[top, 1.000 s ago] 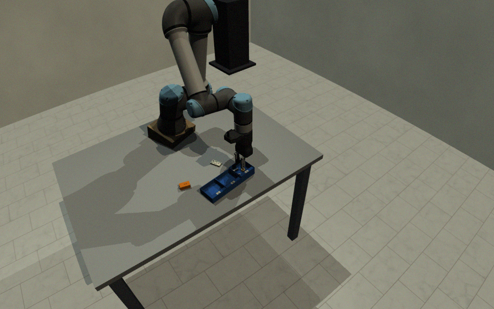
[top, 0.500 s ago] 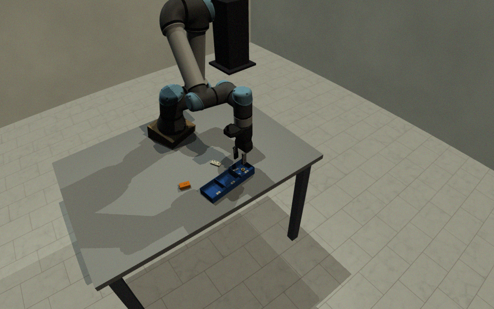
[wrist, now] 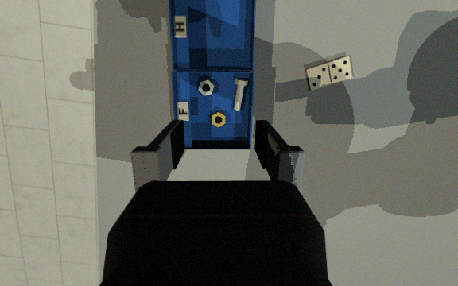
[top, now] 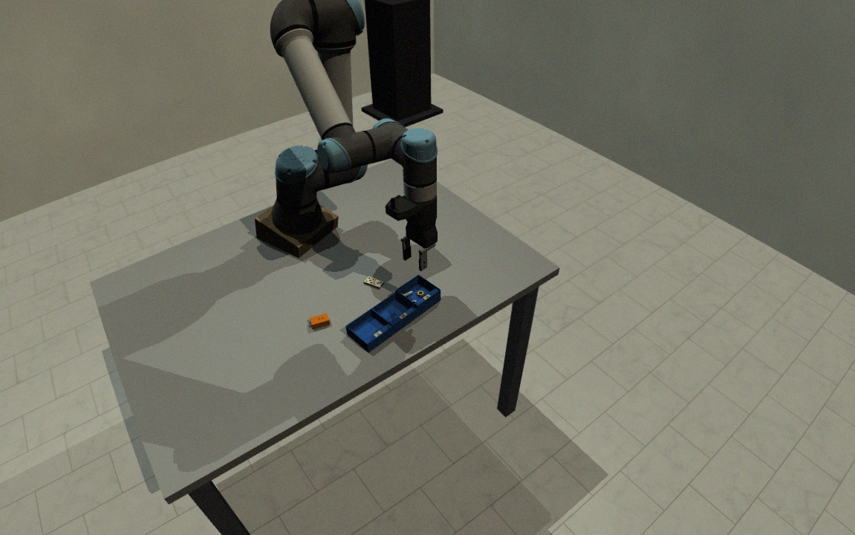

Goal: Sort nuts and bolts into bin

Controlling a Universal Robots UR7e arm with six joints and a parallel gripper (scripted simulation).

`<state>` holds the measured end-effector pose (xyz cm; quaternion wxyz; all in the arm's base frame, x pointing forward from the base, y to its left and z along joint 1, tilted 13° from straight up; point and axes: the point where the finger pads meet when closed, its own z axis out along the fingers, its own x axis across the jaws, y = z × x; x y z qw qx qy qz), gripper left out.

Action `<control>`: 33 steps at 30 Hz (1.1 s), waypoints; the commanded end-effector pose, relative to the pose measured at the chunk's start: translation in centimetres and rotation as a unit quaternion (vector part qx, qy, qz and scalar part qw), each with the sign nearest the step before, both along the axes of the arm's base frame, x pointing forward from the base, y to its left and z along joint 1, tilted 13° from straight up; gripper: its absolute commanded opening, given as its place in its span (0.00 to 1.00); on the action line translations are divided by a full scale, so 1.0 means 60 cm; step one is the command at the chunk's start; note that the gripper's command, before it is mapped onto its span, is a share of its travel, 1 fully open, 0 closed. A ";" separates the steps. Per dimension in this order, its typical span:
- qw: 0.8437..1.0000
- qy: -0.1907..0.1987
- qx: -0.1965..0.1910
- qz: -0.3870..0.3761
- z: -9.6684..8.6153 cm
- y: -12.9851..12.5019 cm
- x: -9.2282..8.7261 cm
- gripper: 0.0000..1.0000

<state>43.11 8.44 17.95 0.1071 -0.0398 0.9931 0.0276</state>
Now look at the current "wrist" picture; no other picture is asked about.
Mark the cream domino tile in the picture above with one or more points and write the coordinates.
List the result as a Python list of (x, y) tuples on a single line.
[(328, 73)]

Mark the grey hex-head bolt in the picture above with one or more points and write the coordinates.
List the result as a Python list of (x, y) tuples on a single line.
[(239, 92)]

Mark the brass hex nut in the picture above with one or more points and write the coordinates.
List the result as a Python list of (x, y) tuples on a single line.
[(218, 119)]

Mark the blue bin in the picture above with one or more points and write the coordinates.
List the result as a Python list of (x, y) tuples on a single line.
[(219, 35)]

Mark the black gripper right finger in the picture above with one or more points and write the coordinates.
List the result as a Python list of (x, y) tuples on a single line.
[(282, 162)]

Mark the grey hex nut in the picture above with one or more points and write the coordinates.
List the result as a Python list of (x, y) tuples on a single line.
[(206, 87)]

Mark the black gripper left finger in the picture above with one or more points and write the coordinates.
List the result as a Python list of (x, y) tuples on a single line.
[(156, 161)]

